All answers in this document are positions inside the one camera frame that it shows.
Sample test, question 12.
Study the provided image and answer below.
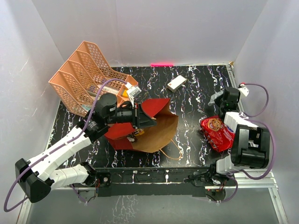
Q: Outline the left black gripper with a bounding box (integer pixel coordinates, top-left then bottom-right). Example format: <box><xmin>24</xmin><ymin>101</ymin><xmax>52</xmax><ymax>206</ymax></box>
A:
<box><xmin>106</xmin><ymin>100</ymin><xmax>157</xmax><ymax>129</ymax></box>

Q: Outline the grey foil snack packet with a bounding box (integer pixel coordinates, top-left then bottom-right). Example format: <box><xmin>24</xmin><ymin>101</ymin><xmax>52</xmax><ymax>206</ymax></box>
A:
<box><xmin>208</xmin><ymin>91</ymin><xmax>224</xmax><ymax>106</ymax></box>

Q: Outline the red paper bag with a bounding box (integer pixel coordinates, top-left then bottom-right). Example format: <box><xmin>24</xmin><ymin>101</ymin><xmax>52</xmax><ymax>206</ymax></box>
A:
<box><xmin>105</xmin><ymin>98</ymin><xmax>178</xmax><ymax>153</ymax></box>

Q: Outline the red cookie snack bag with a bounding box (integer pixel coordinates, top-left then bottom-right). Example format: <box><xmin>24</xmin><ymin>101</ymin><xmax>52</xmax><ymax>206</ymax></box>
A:
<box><xmin>200</xmin><ymin>115</ymin><xmax>235</xmax><ymax>152</ymax></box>

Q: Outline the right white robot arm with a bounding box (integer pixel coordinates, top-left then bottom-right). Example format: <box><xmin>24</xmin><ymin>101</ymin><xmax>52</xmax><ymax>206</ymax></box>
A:
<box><xmin>208</xmin><ymin>83</ymin><xmax>276</xmax><ymax>185</ymax></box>

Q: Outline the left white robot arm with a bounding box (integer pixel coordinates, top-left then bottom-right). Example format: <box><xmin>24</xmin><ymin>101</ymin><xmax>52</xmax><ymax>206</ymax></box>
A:
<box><xmin>15</xmin><ymin>93</ymin><xmax>157</xmax><ymax>203</ymax></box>

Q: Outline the yellow m&m packet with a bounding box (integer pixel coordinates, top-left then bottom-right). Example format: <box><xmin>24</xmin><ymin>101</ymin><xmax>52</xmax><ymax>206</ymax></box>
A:
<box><xmin>133</xmin><ymin>129</ymin><xmax>144</xmax><ymax>136</ymax></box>

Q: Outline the dark chocolate snack packet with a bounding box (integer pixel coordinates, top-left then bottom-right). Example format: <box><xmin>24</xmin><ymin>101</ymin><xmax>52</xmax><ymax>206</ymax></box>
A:
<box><xmin>127</xmin><ymin>136</ymin><xmax>137</xmax><ymax>142</ymax></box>

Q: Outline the small white cardboard box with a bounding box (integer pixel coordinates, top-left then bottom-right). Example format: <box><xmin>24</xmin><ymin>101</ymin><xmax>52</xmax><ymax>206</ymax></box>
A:
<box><xmin>167</xmin><ymin>75</ymin><xmax>187</xmax><ymax>92</ymax></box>

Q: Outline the peach plastic file organizer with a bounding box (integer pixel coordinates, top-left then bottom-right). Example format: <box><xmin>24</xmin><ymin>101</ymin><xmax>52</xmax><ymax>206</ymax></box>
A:
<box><xmin>49</xmin><ymin>41</ymin><xmax>138</xmax><ymax>117</ymax></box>

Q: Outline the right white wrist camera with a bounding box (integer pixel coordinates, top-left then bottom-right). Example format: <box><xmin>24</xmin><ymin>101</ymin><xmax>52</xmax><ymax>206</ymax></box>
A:
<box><xmin>238</xmin><ymin>83</ymin><xmax>249</xmax><ymax>99</ymax></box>

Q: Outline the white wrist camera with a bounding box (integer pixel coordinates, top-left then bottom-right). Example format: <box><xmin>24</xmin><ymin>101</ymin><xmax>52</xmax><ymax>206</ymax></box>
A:
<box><xmin>127</xmin><ymin>86</ymin><xmax>142</xmax><ymax>99</ymax></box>
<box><xmin>238</xmin><ymin>83</ymin><xmax>249</xmax><ymax>99</ymax></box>

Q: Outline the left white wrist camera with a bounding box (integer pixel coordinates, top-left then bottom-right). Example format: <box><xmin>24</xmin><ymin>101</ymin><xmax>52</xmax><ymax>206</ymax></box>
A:
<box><xmin>127</xmin><ymin>86</ymin><xmax>142</xmax><ymax>99</ymax></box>

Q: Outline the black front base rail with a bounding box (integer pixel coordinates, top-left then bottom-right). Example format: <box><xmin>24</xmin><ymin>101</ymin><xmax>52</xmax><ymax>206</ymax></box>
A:
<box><xmin>70</xmin><ymin>167</ymin><xmax>236</xmax><ymax>199</ymax></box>

